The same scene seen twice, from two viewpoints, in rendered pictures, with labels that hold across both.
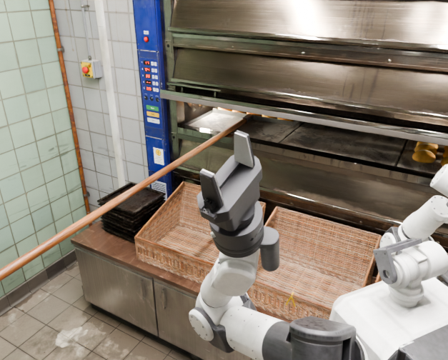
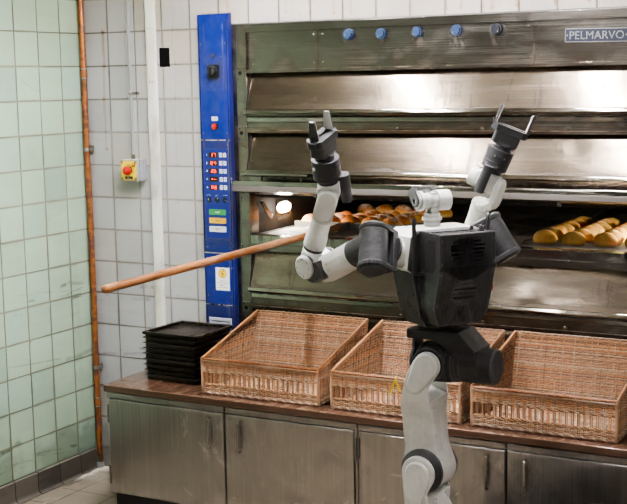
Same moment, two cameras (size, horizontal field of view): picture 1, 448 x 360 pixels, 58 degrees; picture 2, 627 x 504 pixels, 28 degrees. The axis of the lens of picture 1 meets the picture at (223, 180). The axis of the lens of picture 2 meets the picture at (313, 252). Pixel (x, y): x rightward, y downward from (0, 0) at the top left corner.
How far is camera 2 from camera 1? 3.31 m
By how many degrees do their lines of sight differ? 19
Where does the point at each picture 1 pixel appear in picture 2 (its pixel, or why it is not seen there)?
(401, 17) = (485, 86)
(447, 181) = (473, 174)
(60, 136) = (74, 269)
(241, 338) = (332, 256)
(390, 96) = not seen: hidden behind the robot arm
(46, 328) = not seen: outside the picture
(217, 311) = (315, 255)
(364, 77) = (461, 148)
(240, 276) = (329, 196)
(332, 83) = (430, 157)
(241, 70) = not seen: hidden behind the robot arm
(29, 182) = (35, 326)
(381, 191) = (499, 276)
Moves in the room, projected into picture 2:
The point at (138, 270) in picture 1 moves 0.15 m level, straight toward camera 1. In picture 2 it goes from (205, 401) to (213, 410)
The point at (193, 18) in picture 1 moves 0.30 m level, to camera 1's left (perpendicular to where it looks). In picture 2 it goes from (274, 99) to (204, 100)
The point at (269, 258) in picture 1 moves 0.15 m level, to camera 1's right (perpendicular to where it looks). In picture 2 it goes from (345, 190) to (393, 189)
